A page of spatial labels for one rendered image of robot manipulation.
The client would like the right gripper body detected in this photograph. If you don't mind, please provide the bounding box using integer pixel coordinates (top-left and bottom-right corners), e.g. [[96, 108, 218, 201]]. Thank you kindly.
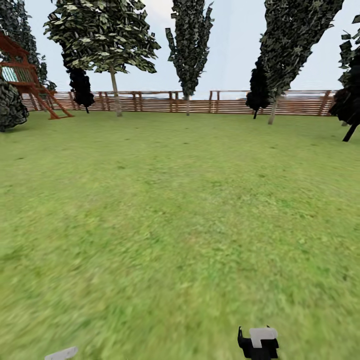
[[241, 338, 278, 360]]

